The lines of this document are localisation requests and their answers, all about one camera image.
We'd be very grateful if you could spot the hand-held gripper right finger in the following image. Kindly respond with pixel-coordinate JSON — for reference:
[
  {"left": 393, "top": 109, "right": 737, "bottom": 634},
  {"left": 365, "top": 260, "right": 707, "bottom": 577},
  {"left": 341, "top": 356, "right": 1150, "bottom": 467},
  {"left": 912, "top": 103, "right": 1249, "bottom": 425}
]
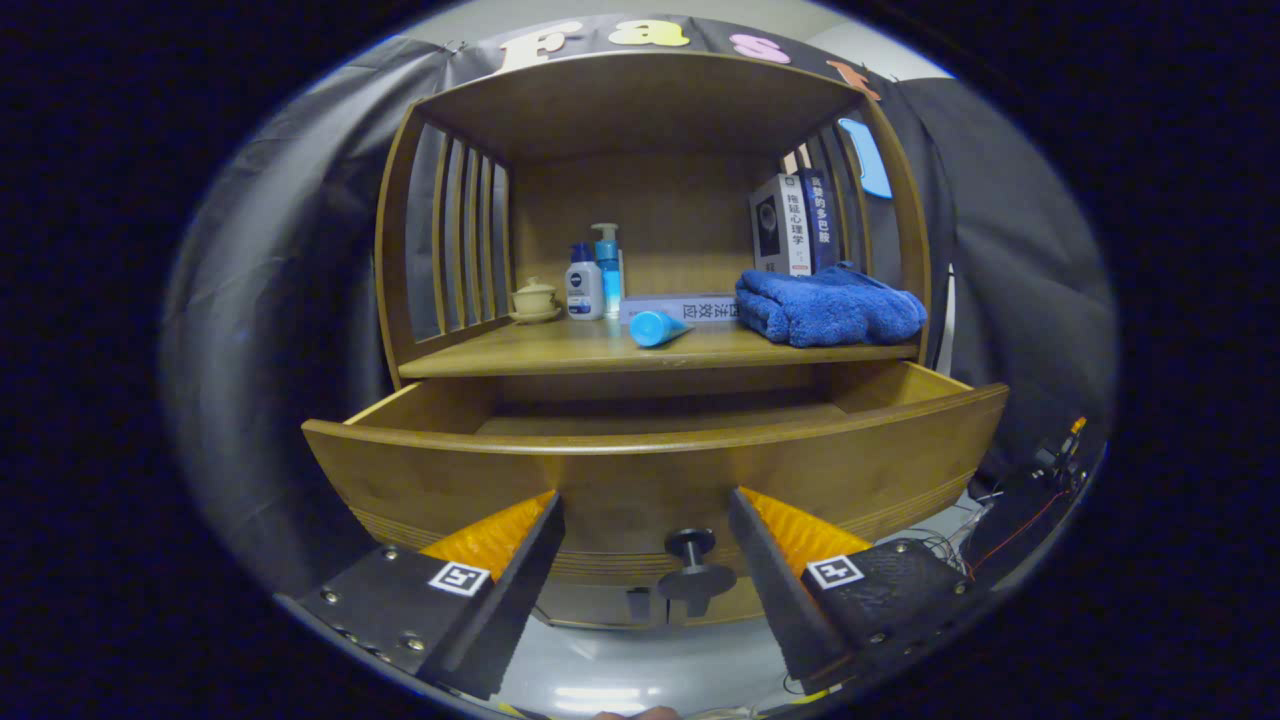
[{"left": 727, "top": 486, "right": 991, "bottom": 696}]

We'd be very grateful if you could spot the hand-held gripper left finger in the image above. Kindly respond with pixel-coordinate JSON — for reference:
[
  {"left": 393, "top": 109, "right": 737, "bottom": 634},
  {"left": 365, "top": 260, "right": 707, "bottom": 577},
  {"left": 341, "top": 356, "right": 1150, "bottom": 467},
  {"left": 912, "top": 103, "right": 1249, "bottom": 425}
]
[{"left": 275, "top": 490, "right": 567, "bottom": 701}]

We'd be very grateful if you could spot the wooden drawer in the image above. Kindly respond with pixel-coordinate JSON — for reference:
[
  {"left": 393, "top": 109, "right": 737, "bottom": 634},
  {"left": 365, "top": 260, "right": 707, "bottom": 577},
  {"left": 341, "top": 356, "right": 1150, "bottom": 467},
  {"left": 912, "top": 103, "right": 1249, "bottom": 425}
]
[{"left": 302, "top": 360, "right": 1011, "bottom": 619}]

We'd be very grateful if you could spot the blue cleanser tube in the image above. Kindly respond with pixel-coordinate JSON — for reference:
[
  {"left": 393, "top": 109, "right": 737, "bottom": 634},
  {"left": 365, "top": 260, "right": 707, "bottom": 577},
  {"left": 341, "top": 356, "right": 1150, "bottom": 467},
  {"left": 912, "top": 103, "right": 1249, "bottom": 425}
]
[{"left": 629, "top": 310, "right": 693, "bottom": 349}]

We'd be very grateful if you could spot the wooden cabinet door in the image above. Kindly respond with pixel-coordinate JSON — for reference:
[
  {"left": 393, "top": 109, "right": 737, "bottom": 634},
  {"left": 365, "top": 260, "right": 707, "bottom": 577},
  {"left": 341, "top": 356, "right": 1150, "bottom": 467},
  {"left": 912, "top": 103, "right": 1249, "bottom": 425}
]
[
  {"left": 535, "top": 582, "right": 656, "bottom": 631},
  {"left": 655, "top": 580, "right": 769, "bottom": 629}
]

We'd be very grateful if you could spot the wooden countertop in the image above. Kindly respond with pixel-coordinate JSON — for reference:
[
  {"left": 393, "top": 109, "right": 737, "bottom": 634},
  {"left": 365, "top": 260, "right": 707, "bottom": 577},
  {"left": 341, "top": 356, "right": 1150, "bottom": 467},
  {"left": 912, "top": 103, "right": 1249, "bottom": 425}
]
[{"left": 398, "top": 315, "right": 921, "bottom": 379}]

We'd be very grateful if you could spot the wooden cabinet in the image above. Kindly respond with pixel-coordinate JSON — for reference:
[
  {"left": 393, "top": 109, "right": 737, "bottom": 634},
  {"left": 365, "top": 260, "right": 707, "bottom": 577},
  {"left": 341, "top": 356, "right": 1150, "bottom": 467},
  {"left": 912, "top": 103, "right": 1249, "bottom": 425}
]
[{"left": 375, "top": 50, "right": 933, "bottom": 631}]

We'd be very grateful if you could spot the black device with orange clip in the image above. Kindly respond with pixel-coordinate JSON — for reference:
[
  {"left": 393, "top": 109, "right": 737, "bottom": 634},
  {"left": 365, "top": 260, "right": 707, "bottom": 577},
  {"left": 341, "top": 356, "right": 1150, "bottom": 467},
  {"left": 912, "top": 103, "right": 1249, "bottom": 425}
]
[{"left": 965, "top": 417, "right": 1091, "bottom": 591}]

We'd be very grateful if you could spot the folded blue towel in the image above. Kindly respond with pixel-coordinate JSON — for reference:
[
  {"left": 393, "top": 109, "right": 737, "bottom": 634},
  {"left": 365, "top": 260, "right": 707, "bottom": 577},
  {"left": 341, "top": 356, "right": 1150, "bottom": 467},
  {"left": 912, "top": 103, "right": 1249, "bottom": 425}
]
[{"left": 735, "top": 262, "right": 928, "bottom": 349}]

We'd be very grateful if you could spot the flat grey book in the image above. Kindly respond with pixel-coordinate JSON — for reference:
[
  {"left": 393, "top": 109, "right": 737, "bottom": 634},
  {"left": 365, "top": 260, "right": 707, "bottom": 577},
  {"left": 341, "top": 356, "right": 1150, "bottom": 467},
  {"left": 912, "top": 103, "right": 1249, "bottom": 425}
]
[{"left": 618, "top": 294, "right": 741, "bottom": 324}]

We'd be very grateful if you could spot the cream lidded teacup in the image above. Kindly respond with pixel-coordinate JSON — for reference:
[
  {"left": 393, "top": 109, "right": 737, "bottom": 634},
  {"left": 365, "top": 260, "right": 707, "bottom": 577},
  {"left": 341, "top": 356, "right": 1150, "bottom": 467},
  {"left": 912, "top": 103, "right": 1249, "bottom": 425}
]
[{"left": 509, "top": 277, "right": 563, "bottom": 324}]

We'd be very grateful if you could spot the white bottle with blue cap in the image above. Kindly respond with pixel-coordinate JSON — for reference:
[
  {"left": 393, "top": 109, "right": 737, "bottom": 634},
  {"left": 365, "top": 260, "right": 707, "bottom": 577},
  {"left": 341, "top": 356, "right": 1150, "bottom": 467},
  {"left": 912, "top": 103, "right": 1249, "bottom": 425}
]
[{"left": 564, "top": 242, "right": 605, "bottom": 321}]

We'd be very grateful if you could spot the blue pump bottle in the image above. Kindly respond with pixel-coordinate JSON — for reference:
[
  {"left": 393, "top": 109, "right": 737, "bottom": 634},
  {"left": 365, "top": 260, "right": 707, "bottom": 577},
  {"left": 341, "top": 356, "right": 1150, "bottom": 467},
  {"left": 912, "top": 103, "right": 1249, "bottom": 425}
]
[{"left": 591, "top": 223, "right": 626, "bottom": 319}]

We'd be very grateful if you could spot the upright grey book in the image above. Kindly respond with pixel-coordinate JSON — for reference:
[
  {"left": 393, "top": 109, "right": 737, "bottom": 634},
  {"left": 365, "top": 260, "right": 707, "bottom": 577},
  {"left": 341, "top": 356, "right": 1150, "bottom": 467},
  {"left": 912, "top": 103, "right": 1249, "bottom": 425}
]
[{"left": 749, "top": 174, "right": 813, "bottom": 278}]

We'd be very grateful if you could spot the upright dark blue book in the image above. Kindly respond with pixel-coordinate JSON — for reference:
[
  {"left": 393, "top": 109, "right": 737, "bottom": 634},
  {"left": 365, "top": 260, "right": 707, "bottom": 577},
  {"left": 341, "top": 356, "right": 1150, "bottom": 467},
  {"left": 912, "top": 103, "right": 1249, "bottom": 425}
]
[{"left": 797, "top": 168, "right": 841, "bottom": 273}]

